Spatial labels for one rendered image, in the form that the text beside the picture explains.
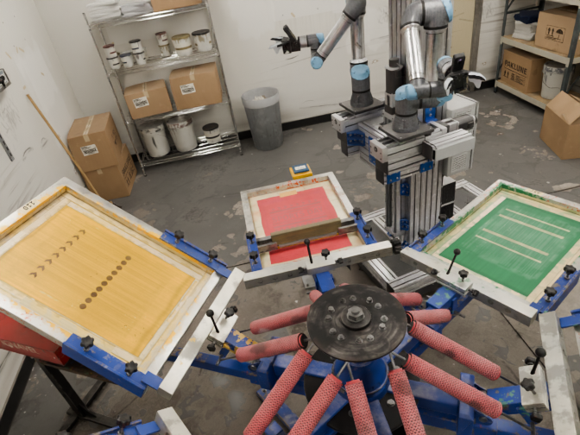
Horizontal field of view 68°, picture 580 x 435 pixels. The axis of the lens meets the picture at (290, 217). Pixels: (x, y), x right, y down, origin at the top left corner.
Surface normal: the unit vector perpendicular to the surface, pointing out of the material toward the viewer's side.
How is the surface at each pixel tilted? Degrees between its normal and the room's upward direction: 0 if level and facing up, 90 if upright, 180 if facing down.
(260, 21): 90
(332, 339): 0
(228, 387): 0
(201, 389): 0
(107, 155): 90
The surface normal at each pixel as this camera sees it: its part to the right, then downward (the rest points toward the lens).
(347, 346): -0.14, -0.81
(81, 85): 0.18, 0.54
